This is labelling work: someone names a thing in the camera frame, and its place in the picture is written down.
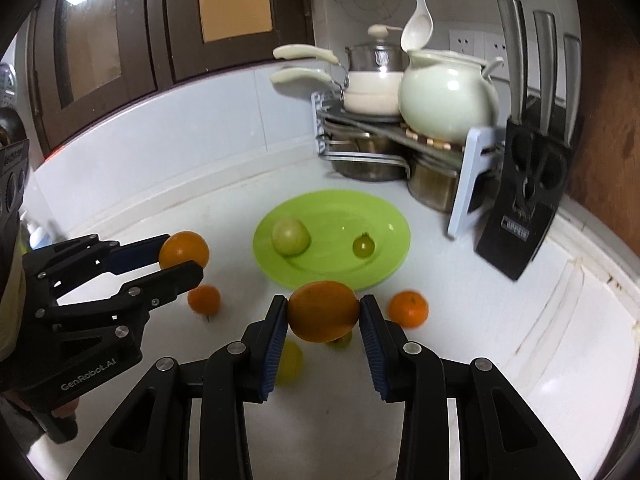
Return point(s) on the steel pot lid cream knob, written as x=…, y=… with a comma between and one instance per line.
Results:
x=375, y=55

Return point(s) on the wooden bead trivet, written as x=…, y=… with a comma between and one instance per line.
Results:
x=425, y=141

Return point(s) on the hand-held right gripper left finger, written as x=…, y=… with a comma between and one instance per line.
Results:
x=272, y=355

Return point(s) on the brown door with glass panel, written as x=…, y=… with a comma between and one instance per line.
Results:
x=95, y=35

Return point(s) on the grey and white pot rack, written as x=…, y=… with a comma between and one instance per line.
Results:
x=472, y=180

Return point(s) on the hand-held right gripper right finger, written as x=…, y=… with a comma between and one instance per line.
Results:
x=374, y=355

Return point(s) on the white wall socket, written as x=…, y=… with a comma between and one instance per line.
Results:
x=496, y=50
x=466, y=42

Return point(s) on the yellow-green round fruit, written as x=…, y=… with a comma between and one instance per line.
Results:
x=341, y=342
x=292, y=360

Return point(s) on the brown wooden cutting board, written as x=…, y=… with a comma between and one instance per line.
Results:
x=607, y=100

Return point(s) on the cream ceramic jar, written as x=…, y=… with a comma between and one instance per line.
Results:
x=445, y=97

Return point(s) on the wide steel pot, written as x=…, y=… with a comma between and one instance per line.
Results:
x=370, y=162

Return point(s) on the large orange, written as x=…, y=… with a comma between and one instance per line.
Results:
x=322, y=312
x=187, y=247

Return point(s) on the small dark green tomato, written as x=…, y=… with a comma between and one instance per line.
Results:
x=363, y=246

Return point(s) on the person's left hand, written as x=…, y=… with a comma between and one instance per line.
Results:
x=65, y=409

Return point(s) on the small tangerine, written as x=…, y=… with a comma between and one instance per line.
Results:
x=205, y=300
x=409, y=309

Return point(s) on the black kitchen scissors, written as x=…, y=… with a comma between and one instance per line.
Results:
x=537, y=175

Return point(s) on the white ladle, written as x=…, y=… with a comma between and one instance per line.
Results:
x=417, y=25

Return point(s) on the black knife block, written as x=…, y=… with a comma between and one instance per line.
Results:
x=520, y=240

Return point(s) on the green plastic plate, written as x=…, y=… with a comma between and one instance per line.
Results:
x=330, y=265

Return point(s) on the white pump bottle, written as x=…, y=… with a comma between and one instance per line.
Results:
x=37, y=237

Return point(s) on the tall steel pot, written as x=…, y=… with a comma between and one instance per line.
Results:
x=432, y=185

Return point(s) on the cream saucepan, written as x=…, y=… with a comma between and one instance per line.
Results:
x=370, y=101
x=305, y=52

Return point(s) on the brown door with tan panel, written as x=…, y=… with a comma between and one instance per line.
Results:
x=235, y=5

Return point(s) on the large pale green tomato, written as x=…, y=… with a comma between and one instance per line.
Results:
x=290, y=236

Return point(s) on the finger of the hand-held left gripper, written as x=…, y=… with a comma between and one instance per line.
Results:
x=135, y=254
x=170, y=282

